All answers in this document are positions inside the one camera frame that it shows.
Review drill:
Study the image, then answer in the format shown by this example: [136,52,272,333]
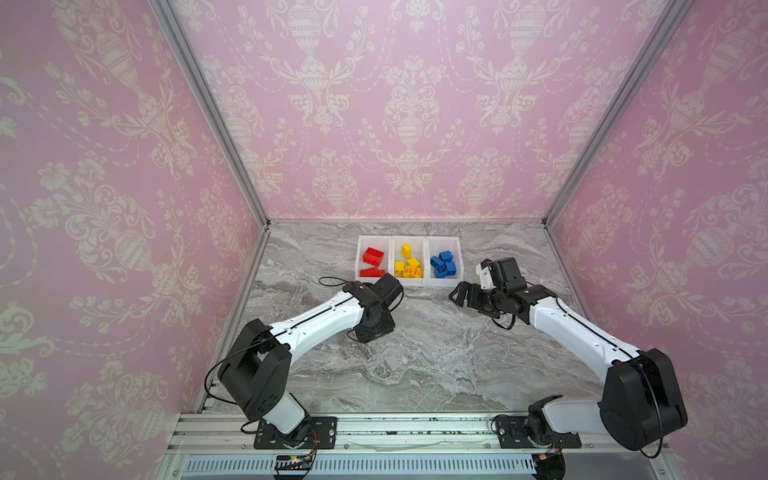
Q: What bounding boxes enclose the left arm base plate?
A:
[253,416,338,450]

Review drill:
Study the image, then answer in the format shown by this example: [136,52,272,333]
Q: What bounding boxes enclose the left white plastic bin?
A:
[354,235,391,283]

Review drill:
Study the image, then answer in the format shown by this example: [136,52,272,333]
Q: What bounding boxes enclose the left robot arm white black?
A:
[216,274,403,442]

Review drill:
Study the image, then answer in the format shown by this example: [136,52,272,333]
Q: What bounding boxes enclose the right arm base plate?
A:
[490,414,582,452]

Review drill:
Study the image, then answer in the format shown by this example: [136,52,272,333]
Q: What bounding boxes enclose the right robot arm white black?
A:
[449,282,688,451]

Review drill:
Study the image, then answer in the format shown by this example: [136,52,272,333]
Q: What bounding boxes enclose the aluminium corner post right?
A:
[542,0,693,232]

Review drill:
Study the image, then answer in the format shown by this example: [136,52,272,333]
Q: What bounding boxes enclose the aluminium corner post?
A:
[542,0,693,232]
[149,0,270,230]

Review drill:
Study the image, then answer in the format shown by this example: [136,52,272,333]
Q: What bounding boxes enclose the aluminium corner post left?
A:
[149,0,270,230]

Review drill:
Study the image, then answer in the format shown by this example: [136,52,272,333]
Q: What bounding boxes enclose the right white plastic bin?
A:
[425,236,465,289]

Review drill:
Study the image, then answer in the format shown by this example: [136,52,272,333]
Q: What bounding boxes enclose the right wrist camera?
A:
[475,257,528,294]

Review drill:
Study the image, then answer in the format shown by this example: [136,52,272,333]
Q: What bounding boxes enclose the white plastic bin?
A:
[425,236,465,289]
[354,235,391,283]
[388,235,428,288]

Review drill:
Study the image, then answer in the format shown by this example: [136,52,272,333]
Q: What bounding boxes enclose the aluminium front rail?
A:
[156,412,686,479]

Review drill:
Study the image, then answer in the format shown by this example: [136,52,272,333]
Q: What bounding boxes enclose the red lego brick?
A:
[361,247,385,268]
[359,267,386,278]

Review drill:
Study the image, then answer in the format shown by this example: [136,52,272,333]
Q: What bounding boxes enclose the middle white plastic bin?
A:
[388,235,428,288]

